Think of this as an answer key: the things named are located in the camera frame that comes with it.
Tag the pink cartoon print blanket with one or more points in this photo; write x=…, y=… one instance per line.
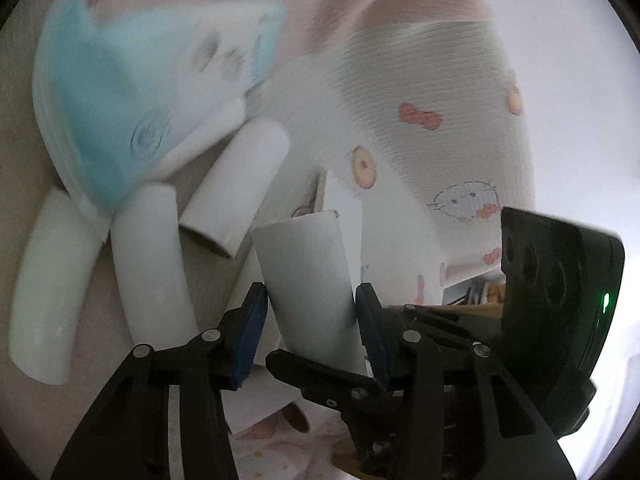
x=415, y=85

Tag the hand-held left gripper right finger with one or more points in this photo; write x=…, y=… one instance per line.
x=372, y=340

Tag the pile of cardboard tubes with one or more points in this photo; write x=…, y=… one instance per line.
x=150, y=270

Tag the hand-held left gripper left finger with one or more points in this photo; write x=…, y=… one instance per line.
x=250, y=335

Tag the white cardboard tube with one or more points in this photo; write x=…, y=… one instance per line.
x=310, y=280

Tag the blue white tissue packet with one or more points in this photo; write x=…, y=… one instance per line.
x=125, y=85

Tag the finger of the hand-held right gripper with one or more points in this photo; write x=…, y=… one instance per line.
x=310, y=372
x=450, y=322

